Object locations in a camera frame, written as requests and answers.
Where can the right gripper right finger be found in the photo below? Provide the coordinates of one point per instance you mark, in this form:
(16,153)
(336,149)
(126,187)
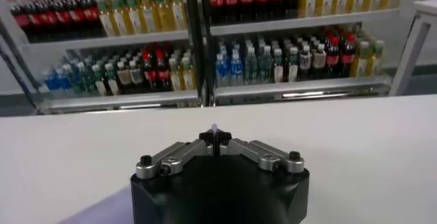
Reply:
(259,153)

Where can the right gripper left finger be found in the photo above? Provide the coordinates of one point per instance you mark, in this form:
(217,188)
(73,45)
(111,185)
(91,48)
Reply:
(184,150)

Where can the purple printed t-shirt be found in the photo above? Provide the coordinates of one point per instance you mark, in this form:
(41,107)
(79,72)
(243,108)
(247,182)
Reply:
(106,208)

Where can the small yellow juice bottle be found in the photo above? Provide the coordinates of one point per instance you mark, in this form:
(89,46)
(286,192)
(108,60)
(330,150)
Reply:
(375,61)
(187,76)
(360,65)
(175,78)

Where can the small red cap cola bottle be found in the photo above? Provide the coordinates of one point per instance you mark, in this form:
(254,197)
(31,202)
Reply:
(347,56)
(163,72)
(149,73)
(332,58)

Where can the small dark labelled bottle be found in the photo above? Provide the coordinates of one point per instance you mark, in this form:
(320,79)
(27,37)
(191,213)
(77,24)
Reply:
(278,70)
(293,70)
(136,74)
(319,59)
(305,60)
(124,75)
(100,85)
(113,84)

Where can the small green water bottle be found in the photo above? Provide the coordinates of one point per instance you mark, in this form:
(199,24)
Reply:
(76,76)
(265,65)
(251,66)

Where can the small blue water bottle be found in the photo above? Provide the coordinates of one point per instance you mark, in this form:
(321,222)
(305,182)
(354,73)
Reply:
(63,78)
(51,80)
(221,70)
(236,68)

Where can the white metal frame table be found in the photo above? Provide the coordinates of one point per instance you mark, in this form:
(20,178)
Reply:
(408,61)

